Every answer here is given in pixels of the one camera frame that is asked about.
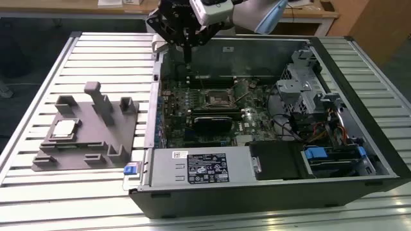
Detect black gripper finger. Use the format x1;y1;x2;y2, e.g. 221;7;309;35
188;22;225;64
145;9;189;64

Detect metal socket cover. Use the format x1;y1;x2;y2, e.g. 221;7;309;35
229;79;253;108

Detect silver CPU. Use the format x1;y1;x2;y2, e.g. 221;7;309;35
52;119;80;139

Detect CPU socket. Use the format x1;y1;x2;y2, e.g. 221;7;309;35
200;89;240;108

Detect wooden desk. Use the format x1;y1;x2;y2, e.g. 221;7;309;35
0;0;341;37

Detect silver metal drive cage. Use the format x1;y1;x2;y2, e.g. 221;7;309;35
275;49;324;116

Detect black graphics card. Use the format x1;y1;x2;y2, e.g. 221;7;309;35
191;116;233;133

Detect green motherboard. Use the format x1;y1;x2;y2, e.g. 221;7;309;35
159;78;279;149

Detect silver chipset heatsink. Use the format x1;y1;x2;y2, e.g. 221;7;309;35
236;134;255;147

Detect black expansion slot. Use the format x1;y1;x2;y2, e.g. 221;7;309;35
184;141;237;148

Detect grey plastic parts rack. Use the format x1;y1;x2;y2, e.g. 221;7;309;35
31;81;141;172

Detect wooden cabinet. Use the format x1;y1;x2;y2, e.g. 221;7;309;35
328;0;411;70

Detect grey power supply unit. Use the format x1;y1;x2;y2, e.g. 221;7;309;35
137;146;259;189

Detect black plastic shroud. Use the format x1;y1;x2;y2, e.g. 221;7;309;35
244;140;315;181

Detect hard disk in blue carrier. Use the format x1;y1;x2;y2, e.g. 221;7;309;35
303;147;360;169

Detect blue case release latch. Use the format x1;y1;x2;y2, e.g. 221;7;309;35
123;162;143;176

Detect black PC case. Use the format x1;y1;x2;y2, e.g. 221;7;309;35
123;33;411;219

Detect metal disk bay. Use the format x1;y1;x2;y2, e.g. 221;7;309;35
300;143;379;179

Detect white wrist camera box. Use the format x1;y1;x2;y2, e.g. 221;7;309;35
188;0;235;26

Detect yellow power wires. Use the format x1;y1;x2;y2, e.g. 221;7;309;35
308;121;327;144

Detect orange flat data cable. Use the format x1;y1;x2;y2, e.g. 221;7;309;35
333;120;349;145

